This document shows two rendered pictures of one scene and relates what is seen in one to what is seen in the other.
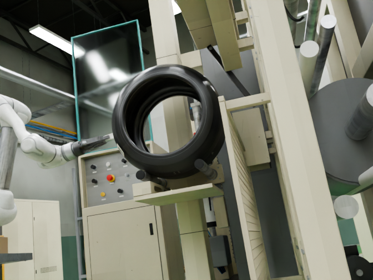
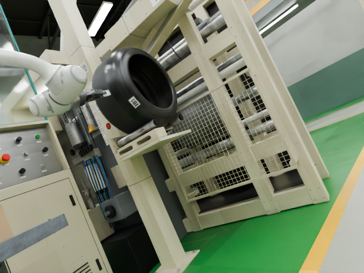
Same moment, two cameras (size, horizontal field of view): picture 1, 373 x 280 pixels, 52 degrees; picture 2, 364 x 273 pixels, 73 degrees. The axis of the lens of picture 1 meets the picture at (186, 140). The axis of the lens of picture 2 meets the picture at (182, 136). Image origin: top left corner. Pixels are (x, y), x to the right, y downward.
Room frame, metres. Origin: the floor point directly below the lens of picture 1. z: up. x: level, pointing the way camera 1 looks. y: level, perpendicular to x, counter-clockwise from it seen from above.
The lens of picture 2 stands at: (1.14, 1.51, 0.66)
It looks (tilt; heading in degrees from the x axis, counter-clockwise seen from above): 4 degrees up; 291
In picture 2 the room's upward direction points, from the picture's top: 24 degrees counter-clockwise
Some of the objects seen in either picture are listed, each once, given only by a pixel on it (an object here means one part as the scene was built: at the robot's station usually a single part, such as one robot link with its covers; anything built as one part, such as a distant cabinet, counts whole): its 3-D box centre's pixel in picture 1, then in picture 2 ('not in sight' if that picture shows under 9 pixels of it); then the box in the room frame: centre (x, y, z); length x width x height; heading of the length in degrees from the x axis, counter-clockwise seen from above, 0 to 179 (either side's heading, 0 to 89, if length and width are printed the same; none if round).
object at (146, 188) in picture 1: (154, 192); (140, 143); (1.90, 0.20, 0.83); 0.36 x 0.09 x 0.06; 169
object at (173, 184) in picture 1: (187, 179); (132, 140); (2.05, 0.03, 0.90); 0.40 x 0.03 x 0.10; 79
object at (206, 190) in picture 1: (181, 195); (156, 144); (1.88, 0.06, 0.80); 0.37 x 0.36 x 0.02; 79
